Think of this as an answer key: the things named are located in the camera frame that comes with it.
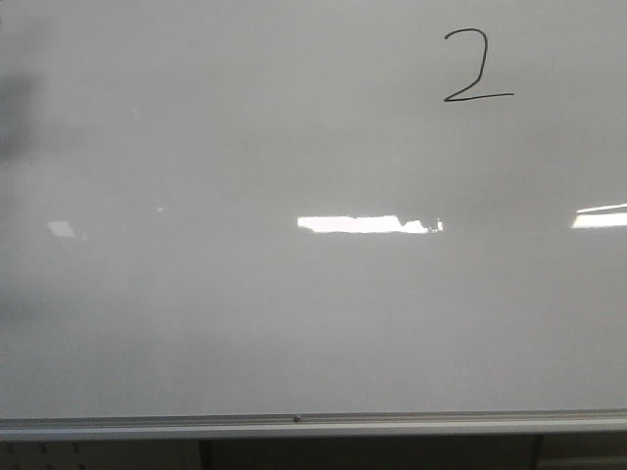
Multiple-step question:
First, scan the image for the white whiteboard with aluminium frame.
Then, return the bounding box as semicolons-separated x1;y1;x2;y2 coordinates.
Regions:
1;1;626;442

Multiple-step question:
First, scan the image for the dark table under whiteboard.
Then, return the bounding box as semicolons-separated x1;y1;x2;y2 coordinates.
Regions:
1;432;626;469

